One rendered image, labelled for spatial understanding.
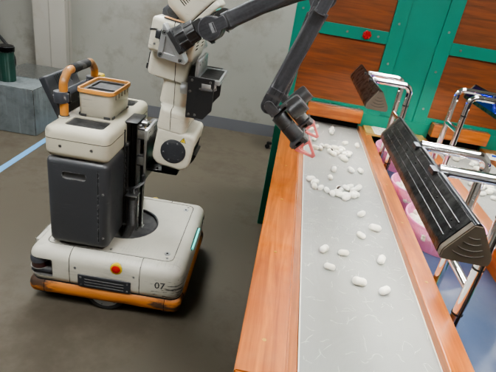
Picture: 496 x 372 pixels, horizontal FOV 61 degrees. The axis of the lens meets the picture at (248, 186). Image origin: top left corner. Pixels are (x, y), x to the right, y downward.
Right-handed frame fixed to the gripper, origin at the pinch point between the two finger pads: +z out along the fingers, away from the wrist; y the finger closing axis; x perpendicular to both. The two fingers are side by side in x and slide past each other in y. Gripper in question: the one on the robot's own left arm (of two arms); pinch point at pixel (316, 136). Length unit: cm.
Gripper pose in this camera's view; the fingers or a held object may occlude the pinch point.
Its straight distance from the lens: 191.9
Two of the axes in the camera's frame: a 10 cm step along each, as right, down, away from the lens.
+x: -7.4, 5.8, 3.5
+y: 1.2, -4.0, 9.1
